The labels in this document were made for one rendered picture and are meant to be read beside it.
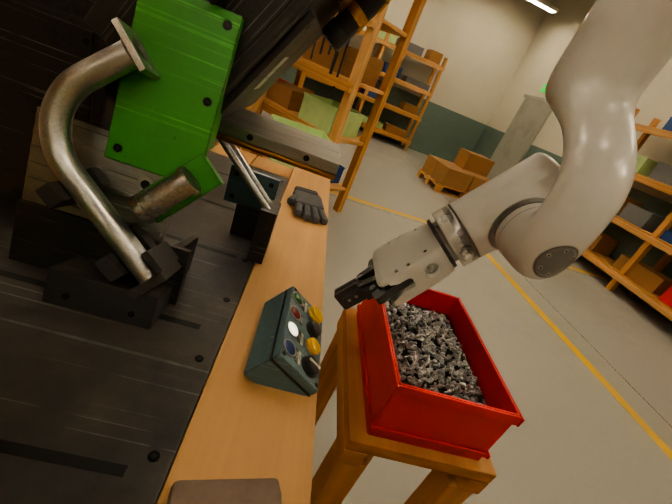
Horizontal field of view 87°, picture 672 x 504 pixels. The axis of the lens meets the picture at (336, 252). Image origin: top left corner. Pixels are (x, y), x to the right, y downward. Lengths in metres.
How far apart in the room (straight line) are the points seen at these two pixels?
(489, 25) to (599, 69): 10.11
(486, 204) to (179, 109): 0.39
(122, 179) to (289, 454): 0.39
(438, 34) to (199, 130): 9.68
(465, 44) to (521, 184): 9.88
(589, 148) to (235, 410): 0.45
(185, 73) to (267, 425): 0.42
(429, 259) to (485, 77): 10.22
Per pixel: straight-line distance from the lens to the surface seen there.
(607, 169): 0.43
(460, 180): 6.64
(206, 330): 0.53
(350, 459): 0.65
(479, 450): 0.70
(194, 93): 0.50
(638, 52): 0.47
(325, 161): 0.60
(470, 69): 10.44
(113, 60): 0.50
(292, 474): 0.44
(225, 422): 0.45
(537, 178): 0.49
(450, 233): 0.48
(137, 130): 0.52
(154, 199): 0.48
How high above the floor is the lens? 1.27
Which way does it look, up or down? 26 degrees down
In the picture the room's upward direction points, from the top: 23 degrees clockwise
